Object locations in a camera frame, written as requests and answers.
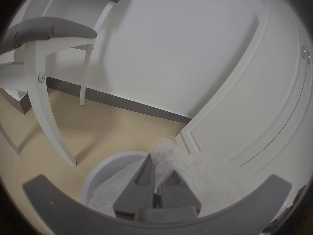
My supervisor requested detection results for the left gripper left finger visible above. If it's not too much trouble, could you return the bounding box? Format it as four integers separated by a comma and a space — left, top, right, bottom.
113, 153, 157, 217

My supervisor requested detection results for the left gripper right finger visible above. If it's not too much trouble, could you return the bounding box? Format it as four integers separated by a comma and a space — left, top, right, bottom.
160, 170, 203, 215

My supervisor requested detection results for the clear plastic bag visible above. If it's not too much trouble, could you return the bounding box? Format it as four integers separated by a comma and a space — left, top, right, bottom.
88, 138, 245, 212

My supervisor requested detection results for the white trash bin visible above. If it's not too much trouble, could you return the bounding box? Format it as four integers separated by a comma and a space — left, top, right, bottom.
81, 151, 152, 210

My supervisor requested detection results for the white wardrobe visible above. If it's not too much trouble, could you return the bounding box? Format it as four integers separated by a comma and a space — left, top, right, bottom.
176, 0, 313, 205

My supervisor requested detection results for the white chair with grey cushions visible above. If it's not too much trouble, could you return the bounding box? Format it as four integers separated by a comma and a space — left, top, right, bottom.
0, 0, 134, 167

